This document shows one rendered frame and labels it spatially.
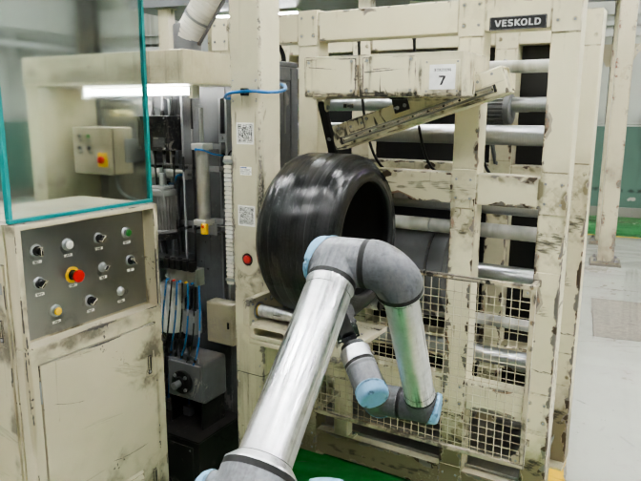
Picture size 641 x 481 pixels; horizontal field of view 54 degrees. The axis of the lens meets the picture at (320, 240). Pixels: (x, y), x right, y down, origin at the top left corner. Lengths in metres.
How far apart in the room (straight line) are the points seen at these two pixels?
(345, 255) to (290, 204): 0.57
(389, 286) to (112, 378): 1.17
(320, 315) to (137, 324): 1.08
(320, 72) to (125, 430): 1.45
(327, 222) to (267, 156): 0.44
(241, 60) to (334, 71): 0.34
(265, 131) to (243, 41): 0.31
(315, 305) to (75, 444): 1.14
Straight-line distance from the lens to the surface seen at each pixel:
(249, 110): 2.25
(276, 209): 2.00
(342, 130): 2.50
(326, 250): 1.46
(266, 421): 1.26
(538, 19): 2.45
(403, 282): 1.44
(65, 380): 2.17
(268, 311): 2.22
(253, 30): 2.25
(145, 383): 2.41
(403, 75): 2.25
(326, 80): 2.38
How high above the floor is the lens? 1.58
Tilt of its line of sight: 11 degrees down
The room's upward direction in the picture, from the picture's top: straight up
